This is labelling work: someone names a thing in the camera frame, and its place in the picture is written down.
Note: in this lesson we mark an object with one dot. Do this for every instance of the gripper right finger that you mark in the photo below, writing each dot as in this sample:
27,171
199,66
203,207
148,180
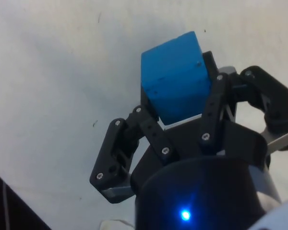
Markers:
210,115

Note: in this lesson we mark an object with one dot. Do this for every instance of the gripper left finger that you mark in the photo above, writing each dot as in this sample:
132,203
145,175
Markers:
105,158

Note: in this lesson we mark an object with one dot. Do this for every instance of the blue cube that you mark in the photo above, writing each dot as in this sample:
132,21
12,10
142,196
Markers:
175,79

